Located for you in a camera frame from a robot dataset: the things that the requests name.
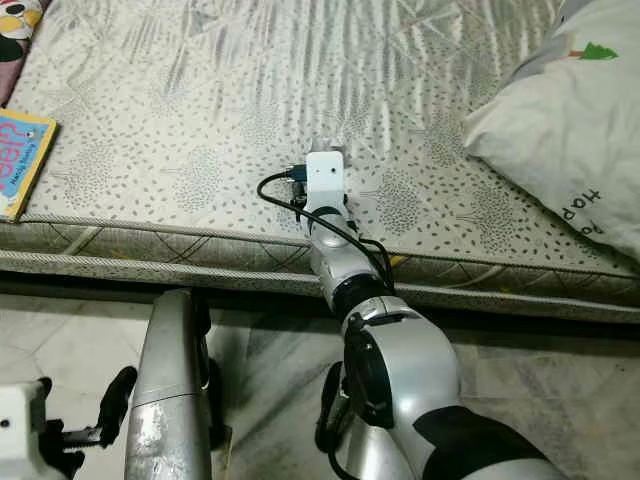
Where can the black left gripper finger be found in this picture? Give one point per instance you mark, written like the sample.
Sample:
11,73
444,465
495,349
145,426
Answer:
45,384
118,405

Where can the colourful children's book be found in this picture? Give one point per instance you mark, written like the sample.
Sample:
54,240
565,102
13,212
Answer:
22,160

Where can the pink cartoon print blanket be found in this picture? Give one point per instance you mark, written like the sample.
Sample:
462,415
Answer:
12,70

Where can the white printed pillow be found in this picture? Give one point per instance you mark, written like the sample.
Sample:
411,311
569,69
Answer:
560,140

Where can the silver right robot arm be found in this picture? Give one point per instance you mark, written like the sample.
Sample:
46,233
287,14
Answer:
410,370

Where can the silver right robot leg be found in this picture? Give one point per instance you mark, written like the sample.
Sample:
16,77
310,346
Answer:
328,410

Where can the grey patterned mattress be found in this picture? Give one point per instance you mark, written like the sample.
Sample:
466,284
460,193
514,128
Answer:
210,100

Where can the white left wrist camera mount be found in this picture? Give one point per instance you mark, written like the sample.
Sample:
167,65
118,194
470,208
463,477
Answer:
20,425

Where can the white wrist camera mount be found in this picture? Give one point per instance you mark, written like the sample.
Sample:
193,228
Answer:
20,425
326,178

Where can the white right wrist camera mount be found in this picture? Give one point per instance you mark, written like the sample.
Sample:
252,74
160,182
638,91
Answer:
326,178

